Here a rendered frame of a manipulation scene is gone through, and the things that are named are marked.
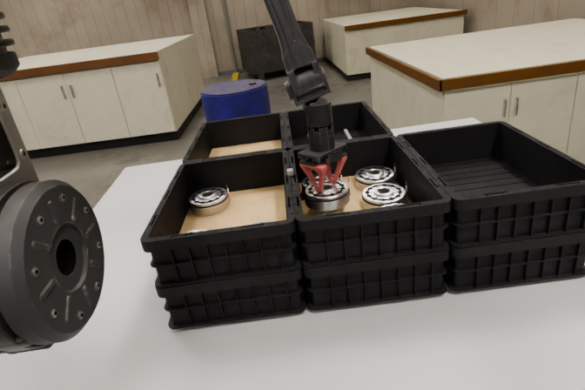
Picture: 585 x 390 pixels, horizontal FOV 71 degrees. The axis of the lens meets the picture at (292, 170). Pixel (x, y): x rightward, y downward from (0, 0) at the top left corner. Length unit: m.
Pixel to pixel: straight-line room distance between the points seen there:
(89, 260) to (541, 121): 2.71
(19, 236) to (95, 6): 8.56
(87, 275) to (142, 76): 4.17
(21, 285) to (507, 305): 0.83
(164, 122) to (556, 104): 3.54
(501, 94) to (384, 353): 2.10
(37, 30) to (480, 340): 9.02
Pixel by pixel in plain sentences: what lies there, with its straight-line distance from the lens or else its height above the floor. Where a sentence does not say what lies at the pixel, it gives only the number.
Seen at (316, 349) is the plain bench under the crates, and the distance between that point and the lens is 0.84.
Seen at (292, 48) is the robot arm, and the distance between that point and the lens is 0.85.
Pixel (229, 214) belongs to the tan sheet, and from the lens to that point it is 1.05.
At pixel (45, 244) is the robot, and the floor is 1.16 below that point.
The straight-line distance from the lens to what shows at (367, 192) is 1.00.
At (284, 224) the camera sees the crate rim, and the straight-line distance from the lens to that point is 0.77.
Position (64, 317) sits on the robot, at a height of 1.10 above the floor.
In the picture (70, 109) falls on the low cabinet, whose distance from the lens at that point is 4.93.
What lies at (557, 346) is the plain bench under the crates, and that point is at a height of 0.70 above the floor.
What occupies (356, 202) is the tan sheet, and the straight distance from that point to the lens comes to 1.02.
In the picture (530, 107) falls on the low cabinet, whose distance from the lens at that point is 2.84.
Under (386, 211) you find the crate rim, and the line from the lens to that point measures 0.78.
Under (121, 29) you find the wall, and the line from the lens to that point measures 8.76.
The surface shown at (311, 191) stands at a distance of 0.95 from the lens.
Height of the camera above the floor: 1.32
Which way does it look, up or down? 23 degrees down
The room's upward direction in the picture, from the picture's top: 8 degrees counter-clockwise
